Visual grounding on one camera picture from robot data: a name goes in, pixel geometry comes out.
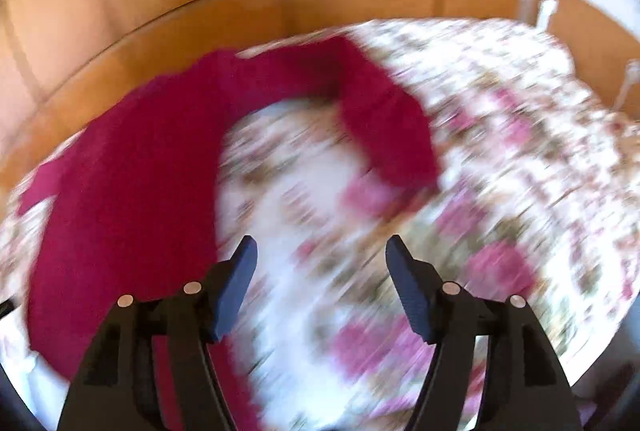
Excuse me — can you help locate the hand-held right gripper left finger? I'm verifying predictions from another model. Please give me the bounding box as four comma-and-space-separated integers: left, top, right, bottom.
57, 235, 259, 431

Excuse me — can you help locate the dark red knit sweater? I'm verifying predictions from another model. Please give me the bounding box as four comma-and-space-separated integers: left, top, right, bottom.
17, 35, 441, 431

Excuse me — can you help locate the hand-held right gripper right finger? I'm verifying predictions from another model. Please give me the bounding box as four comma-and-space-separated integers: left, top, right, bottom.
385, 234, 584, 431

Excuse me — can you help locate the floral bedspread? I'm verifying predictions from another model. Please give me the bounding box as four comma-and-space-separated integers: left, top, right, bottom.
0, 17, 640, 431

